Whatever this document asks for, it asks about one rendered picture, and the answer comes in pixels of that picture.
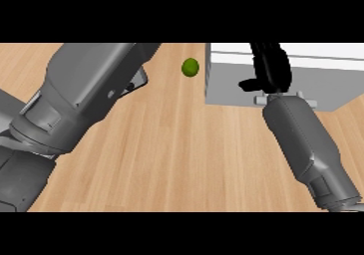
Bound grey open drawer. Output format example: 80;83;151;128
202;42;364;113

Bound grey drawer handle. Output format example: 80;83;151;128
253;92;319;110

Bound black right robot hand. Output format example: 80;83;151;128
236;42;293;95

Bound green lime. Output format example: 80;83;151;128
180;57;199;78

